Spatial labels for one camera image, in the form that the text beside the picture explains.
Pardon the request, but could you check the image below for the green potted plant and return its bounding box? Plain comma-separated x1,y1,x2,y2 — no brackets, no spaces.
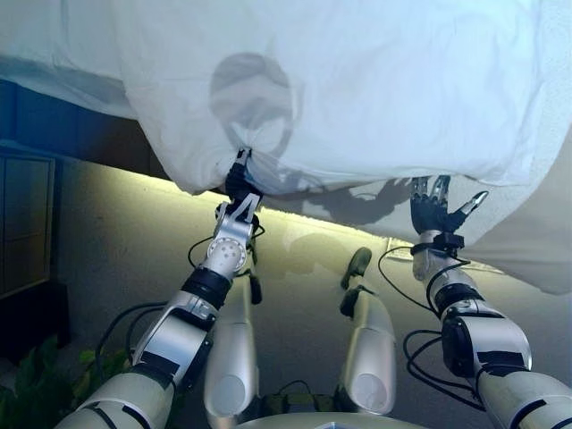
0,334,136,429

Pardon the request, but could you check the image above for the silver right robot leg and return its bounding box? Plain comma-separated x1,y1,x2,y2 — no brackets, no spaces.
337,247,400,417

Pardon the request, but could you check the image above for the brown upholstered bed frame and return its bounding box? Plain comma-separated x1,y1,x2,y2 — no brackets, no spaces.
0,78,181,181

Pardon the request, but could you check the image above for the white fitted sheet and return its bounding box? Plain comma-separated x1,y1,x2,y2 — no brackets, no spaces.
0,51,145,125

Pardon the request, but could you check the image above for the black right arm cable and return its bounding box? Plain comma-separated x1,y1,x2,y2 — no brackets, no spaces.
377,245,489,413

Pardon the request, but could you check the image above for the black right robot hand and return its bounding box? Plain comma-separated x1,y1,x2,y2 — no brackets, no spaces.
409,175,491,236

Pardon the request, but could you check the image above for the silver robot torso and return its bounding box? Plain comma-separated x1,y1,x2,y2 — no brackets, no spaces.
214,392,431,429

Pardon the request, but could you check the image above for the silver left robot leg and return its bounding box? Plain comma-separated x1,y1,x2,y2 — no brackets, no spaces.
203,267,264,420

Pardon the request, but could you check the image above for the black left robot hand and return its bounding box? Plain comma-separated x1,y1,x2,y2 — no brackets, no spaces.
223,147,263,201

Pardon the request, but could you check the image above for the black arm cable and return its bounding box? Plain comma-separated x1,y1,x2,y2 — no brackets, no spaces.
377,245,489,413
93,301,172,373

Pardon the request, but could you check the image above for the glass-top wooden cabinet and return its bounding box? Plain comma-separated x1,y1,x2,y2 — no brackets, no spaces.
0,145,73,364

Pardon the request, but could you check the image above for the white duvet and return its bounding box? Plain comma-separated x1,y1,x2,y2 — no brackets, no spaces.
0,0,572,201

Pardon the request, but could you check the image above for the silver robot leg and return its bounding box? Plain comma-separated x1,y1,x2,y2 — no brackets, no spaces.
337,247,400,417
203,267,264,420

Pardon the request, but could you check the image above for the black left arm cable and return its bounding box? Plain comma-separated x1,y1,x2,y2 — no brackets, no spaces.
93,301,172,373

